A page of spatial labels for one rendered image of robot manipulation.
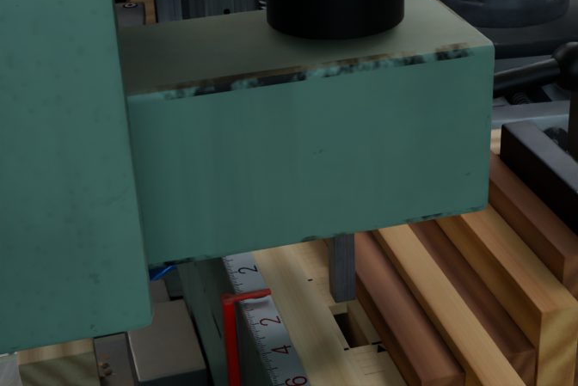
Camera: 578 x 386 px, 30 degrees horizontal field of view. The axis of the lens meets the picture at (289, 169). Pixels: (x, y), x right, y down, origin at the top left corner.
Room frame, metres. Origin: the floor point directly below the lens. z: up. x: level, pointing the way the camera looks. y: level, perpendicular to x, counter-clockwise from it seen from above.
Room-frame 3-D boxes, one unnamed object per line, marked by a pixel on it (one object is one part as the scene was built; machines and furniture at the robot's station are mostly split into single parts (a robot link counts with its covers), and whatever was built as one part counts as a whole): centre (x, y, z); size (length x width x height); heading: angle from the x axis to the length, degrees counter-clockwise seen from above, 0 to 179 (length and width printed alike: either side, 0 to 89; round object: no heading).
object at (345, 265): (0.38, -0.02, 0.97); 0.01 x 0.01 x 0.05; 14
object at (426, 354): (0.43, -0.03, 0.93); 0.22 x 0.02 x 0.05; 14
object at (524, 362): (0.42, -0.06, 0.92); 0.18 x 0.02 x 0.05; 14
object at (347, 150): (0.38, 0.00, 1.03); 0.14 x 0.07 x 0.09; 104
